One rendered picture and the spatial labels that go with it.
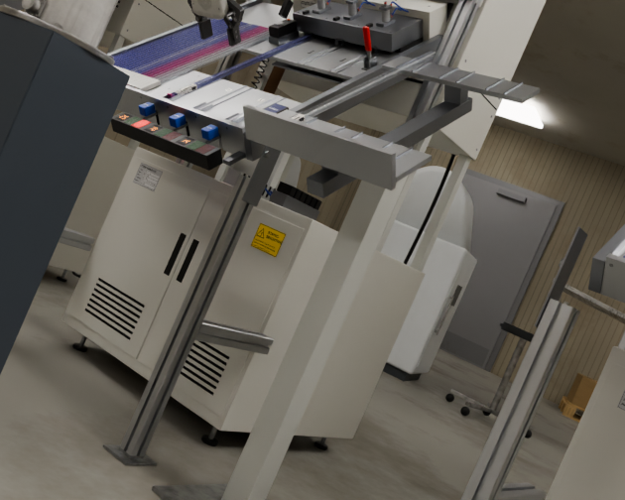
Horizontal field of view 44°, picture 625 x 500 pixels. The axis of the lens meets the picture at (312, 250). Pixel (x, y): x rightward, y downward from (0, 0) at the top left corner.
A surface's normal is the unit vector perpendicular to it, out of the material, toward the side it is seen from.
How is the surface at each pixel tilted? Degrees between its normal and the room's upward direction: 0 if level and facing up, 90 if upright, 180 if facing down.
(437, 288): 90
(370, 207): 90
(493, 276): 90
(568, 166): 90
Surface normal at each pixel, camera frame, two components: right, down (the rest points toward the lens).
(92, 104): 0.82, 0.36
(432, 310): -0.33, -0.13
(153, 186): -0.54, -0.23
